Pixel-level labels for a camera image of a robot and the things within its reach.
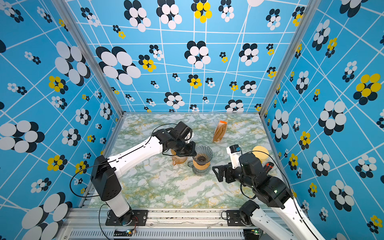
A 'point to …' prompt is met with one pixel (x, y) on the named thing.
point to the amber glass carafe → (176, 159)
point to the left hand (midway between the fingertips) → (199, 154)
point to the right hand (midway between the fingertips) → (221, 166)
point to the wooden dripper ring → (201, 167)
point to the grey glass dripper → (204, 154)
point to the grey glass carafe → (197, 171)
